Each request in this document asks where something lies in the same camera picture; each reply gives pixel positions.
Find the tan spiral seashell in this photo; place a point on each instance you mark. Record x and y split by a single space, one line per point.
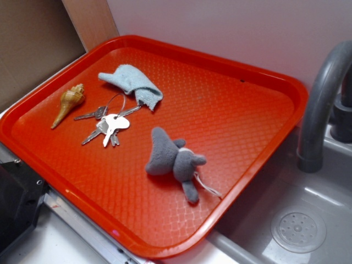
69 100

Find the silver key bunch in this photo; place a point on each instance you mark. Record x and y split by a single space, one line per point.
109 124

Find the gray plush elephant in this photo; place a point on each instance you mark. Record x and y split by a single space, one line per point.
171 156

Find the red plastic tray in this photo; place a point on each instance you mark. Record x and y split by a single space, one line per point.
234 114

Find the gray plastic sink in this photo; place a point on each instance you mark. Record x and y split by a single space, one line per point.
287 216

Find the gray plastic faucet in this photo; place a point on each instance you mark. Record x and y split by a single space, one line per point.
329 99

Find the wooden board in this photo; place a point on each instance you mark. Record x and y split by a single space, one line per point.
93 21

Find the metal rail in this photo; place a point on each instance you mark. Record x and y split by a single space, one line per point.
89 232

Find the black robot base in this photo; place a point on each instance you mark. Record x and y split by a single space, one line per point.
22 194

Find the brown cardboard panel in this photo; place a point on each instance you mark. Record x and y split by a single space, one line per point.
38 39

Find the light blue cloth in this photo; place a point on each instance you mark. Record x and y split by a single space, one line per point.
133 81

